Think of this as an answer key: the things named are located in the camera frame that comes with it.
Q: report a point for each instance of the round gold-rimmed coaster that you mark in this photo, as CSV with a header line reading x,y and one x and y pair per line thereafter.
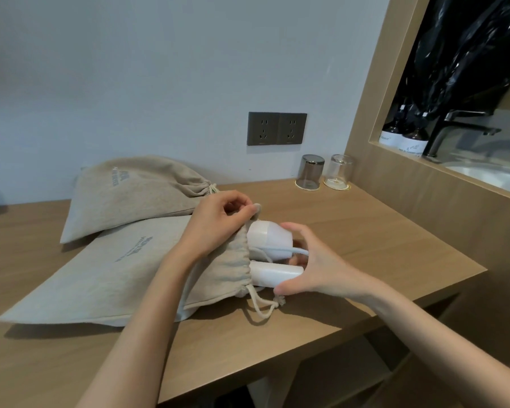
x,y
308,188
336,187

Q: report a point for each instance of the dark grey wall socket panel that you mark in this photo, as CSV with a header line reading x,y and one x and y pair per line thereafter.
x,y
276,128

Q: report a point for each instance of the wooden niche frame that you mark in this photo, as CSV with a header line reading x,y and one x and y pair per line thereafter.
x,y
386,199

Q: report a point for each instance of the clear glass cup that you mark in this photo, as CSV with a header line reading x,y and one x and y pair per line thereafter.
x,y
339,169

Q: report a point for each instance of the person's left hand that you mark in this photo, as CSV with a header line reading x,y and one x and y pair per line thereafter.
x,y
212,225

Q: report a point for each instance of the black plastic bag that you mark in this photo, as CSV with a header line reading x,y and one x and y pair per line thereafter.
x,y
463,50

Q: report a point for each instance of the person's left forearm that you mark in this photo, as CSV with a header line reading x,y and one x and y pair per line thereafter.
x,y
140,335

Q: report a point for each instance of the white hair dryer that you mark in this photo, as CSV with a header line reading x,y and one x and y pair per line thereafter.
x,y
265,235

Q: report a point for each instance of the grey smoked glass cup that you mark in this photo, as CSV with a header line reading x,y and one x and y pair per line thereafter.
x,y
311,169

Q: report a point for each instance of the white basin sink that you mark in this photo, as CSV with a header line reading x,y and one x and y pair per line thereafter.
x,y
488,176

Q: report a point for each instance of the person's right hand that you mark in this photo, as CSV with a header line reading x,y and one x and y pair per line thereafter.
x,y
335,280

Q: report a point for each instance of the dark faucet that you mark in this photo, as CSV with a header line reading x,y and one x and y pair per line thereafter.
x,y
435,140

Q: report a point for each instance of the person's right forearm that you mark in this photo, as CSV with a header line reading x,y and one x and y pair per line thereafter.
x,y
450,348

